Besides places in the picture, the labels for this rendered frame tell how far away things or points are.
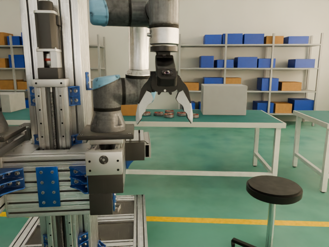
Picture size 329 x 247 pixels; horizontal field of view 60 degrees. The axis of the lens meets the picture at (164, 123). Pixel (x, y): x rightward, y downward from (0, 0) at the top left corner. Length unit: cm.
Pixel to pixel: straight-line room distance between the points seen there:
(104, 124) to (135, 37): 37
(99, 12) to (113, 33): 643
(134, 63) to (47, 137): 52
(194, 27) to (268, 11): 171
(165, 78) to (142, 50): 56
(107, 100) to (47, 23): 41
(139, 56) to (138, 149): 43
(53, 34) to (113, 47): 591
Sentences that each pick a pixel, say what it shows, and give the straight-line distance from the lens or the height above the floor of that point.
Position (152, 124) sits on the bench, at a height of 72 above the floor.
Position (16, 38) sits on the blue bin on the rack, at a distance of 748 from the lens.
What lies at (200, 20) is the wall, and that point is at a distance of 710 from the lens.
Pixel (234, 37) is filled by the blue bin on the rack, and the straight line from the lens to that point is 659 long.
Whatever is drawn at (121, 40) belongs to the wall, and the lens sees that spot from 718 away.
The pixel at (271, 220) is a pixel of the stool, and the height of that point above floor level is 32.
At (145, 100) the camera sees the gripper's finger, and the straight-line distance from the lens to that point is 73.
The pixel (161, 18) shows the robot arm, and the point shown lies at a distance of 73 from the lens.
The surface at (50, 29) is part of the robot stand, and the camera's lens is 133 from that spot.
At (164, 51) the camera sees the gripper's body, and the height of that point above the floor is 134.
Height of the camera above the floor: 130
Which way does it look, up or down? 11 degrees down
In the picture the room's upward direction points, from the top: straight up
